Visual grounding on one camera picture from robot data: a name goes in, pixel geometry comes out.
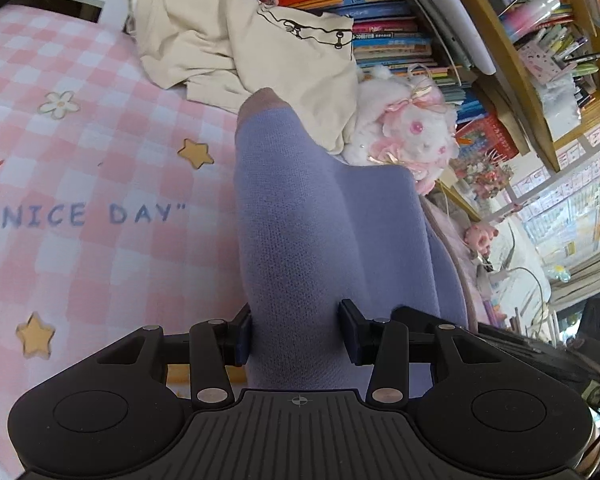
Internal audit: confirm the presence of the white flat tablet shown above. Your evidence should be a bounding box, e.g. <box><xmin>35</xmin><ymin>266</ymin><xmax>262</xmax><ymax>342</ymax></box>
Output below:
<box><xmin>380</xmin><ymin>0</ymin><xmax>497</xmax><ymax>76</ymax></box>

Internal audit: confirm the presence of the alphabet wall poster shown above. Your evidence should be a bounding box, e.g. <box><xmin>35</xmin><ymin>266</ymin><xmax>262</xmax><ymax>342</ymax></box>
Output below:
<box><xmin>510</xmin><ymin>157</ymin><xmax>600</xmax><ymax>261</ymax></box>

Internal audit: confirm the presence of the cream printed t-shirt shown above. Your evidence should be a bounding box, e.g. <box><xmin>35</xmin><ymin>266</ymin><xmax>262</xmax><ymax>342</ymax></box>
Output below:
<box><xmin>129</xmin><ymin>0</ymin><xmax>361</xmax><ymax>155</ymax></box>

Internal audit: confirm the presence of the pink gradient bottle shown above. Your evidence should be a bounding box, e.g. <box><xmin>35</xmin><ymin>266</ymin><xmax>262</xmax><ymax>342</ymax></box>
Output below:
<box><xmin>500</xmin><ymin>0</ymin><xmax>563</xmax><ymax>43</ymax></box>

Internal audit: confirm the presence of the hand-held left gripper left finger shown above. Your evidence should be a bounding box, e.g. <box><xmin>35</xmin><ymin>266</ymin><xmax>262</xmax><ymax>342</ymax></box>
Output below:
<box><xmin>97</xmin><ymin>302</ymin><xmax>255</xmax><ymax>408</ymax></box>

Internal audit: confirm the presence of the red boxed book set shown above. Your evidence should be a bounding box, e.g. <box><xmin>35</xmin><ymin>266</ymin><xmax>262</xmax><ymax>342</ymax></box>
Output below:
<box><xmin>455</xmin><ymin>115</ymin><xmax>521</xmax><ymax>162</ymax></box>

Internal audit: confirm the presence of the row of colourful books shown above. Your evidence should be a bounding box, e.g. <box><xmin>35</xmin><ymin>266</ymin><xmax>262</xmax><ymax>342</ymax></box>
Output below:
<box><xmin>242</xmin><ymin>0</ymin><xmax>488</xmax><ymax>126</ymax></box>

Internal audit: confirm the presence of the small pink plush toy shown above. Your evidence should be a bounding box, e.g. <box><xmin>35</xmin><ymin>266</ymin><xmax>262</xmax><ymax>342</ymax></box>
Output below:
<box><xmin>464</xmin><ymin>224</ymin><xmax>499</xmax><ymax>256</ymax></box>

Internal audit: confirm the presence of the purple and brown knit sweater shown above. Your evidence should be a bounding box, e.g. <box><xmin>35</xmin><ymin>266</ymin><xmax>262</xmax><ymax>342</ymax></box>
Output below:
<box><xmin>234</xmin><ymin>87</ymin><xmax>470</xmax><ymax>401</ymax></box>

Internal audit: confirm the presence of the pink checked desk mat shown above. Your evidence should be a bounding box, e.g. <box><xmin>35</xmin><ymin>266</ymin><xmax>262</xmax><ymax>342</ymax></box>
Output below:
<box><xmin>0</xmin><ymin>4</ymin><xmax>481</xmax><ymax>480</ymax></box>

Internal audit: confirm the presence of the pink flower ornament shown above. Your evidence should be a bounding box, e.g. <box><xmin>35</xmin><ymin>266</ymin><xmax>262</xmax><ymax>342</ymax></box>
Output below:
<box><xmin>450</xmin><ymin>152</ymin><xmax>516</xmax><ymax>202</ymax></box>

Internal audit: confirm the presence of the white wooden bookshelf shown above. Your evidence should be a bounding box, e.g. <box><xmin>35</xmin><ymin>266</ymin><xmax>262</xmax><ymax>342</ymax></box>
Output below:
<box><xmin>0</xmin><ymin>0</ymin><xmax>600</xmax><ymax>176</ymax></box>

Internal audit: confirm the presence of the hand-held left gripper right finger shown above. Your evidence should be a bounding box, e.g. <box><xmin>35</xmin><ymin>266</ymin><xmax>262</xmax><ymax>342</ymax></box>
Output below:
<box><xmin>339</xmin><ymin>299</ymin><xmax>506</xmax><ymax>407</ymax></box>

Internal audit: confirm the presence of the white pink plush bunny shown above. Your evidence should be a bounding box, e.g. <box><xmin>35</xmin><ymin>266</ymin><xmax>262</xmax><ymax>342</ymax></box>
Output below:
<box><xmin>342</xmin><ymin>64</ymin><xmax>460</xmax><ymax>196</ymax></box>

